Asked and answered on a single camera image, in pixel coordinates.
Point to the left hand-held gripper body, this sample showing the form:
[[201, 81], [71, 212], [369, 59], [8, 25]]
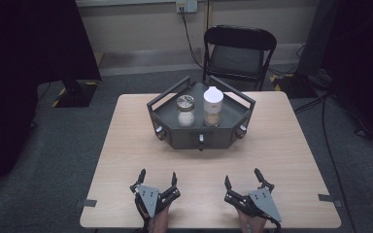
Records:
[[149, 198]]

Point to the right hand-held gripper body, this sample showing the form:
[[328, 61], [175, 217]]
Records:
[[263, 200]]

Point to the glass shaker with metal lid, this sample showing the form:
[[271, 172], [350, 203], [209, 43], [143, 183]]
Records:
[[186, 111]]

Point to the dark grey corner rack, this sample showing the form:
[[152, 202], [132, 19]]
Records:
[[230, 113]]

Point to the clear jar with white lid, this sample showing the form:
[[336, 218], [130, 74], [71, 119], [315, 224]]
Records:
[[213, 106]]

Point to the person's right hand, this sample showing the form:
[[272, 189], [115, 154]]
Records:
[[252, 223]]

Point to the person's left hand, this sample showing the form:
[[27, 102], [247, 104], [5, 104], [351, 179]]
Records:
[[159, 222]]

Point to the grey tape strip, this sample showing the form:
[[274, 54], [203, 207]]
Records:
[[327, 197], [89, 203]]

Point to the dark floor plate striped tape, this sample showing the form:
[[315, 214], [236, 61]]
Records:
[[296, 85]]

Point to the black stand base striped tape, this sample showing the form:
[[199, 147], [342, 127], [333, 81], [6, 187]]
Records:
[[76, 93]]

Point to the black folding chair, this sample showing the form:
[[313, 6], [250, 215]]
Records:
[[238, 58]]

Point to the black curtain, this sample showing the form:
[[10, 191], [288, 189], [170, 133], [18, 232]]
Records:
[[366, 58], [22, 64]]

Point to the white wall socket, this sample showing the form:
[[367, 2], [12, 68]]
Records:
[[186, 6]]

